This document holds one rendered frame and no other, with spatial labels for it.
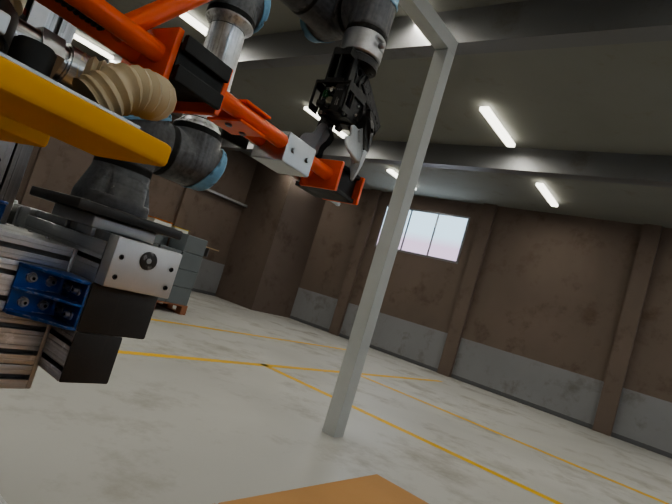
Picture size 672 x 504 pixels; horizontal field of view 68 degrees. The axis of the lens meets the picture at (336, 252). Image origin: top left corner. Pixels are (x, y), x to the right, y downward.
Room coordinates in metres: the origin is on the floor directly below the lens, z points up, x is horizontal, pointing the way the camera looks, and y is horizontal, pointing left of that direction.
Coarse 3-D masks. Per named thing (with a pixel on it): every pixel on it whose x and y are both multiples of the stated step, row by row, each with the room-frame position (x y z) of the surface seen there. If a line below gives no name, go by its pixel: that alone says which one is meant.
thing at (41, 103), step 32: (0, 64) 0.29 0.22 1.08; (32, 64) 0.34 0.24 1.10; (0, 96) 0.31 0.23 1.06; (32, 96) 0.31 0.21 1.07; (64, 96) 0.33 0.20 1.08; (64, 128) 0.36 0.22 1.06; (96, 128) 0.35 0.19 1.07; (128, 128) 0.37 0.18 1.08; (128, 160) 0.42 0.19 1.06; (160, 160) 0.40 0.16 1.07
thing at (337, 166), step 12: (336, 168) 0.79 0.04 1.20; (348, 168) 0.82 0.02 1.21; (300, 180) 0.83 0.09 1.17; (312, 180) 0.81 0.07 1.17; (324, 180) 0.80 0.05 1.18; (336, 180) 0.79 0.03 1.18; (348, 180) 0.84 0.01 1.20; (360, 180) 0.86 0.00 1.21; (312, 192) 0.86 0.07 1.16; (324, 192) 0.83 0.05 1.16; (336, 192) 0.81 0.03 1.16; (348, 192) 0.85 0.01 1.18; (360, 192) 0.86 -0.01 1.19
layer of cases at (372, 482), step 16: (352, 480) 1.37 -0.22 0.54; (368, 480) 1.41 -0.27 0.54; (384, 480) 1.45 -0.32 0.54; (256, 496) 1.11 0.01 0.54; (272, 496) 1.13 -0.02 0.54; (288, 496) 1.16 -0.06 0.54; (304, 496) 1.18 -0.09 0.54; (320, 496) 1.21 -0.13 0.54; (336, 496) 1.24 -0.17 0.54; (352, 496) 1.27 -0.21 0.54; (368, 496) 1.30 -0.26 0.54; (384, 496) 1.33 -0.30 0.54; (400, 496) 1.36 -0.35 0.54
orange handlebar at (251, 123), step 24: (48, 0) 0.44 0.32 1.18; (72, 0) 0.42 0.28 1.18; (96, 0) 0.43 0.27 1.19; (72, 24) 0.47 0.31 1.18; (120, 24) 0.46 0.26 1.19; (120, 48) 0.51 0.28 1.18; (144, 48) 0.49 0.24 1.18; (216, 120) 0.63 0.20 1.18; (240, 120) 0.61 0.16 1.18; (264, 120) 0.64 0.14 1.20; (312, 168) 0.76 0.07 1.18
